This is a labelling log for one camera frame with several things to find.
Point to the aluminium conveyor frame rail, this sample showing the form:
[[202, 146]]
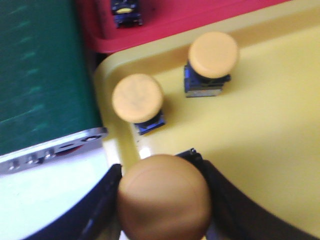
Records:
[[32, 156]]

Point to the green conveyor belt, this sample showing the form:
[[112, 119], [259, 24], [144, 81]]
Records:
[[45, 89]]

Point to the red plastic tray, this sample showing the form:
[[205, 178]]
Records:
[[161, 19]]

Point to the yellow mushroom push button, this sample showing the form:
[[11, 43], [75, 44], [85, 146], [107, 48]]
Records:
[[164, 197], [138, 99], [211, 58]]

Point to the yellow plastic tray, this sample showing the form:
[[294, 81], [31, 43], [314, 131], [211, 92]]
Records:
[[262, 132]]

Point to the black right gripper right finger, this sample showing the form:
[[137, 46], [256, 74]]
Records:
[[242, 218]]

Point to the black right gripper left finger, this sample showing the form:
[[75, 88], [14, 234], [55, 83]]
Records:
[[85, 220]]

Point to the red mushroom push button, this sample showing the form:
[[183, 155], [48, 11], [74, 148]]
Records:
[[126, 13]]

